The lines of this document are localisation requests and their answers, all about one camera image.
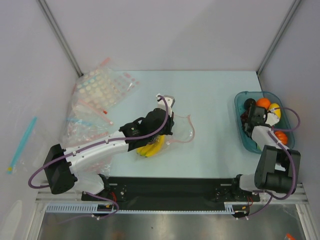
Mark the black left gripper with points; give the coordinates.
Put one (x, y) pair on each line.
(170, 123)

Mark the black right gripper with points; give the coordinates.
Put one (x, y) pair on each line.
(250, 120)

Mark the yellow mango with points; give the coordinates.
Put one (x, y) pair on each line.
(275, 109)

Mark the yellow banana bunch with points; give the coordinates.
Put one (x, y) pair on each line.
(152, 149)

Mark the pink dotted zip top bag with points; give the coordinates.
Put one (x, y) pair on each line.
(183, 133)

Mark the orange small pumpkin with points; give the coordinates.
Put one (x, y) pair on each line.
(282, 137)

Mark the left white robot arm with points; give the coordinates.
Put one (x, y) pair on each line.
(66, 170)

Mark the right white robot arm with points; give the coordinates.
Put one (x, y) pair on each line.
(277, 170)

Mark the pile of zip bags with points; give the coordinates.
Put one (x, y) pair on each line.
(94, 95)

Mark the purple grape bunch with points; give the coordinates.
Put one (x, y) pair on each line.
(244, 117)

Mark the orange fruit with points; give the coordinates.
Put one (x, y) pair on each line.
(263, 102)

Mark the dark plum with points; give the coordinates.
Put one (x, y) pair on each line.
(248, 103)

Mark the teal plastic fruit bin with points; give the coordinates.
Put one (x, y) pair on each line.
(284, 122)

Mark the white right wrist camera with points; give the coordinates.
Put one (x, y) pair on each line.
(271, 119)

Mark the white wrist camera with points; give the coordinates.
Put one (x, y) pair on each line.
(271, 119)
(164, 100)

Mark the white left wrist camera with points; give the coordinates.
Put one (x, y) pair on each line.
(164, 100)

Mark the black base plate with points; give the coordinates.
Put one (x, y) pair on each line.
(169, 193)

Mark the aluminium frame rail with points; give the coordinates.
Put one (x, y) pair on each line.
(223, 191)

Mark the white slotted cable duct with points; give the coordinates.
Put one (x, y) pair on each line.
(101, 208)

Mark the blue zipper bag on wall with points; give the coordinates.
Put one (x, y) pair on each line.
(32, 149)

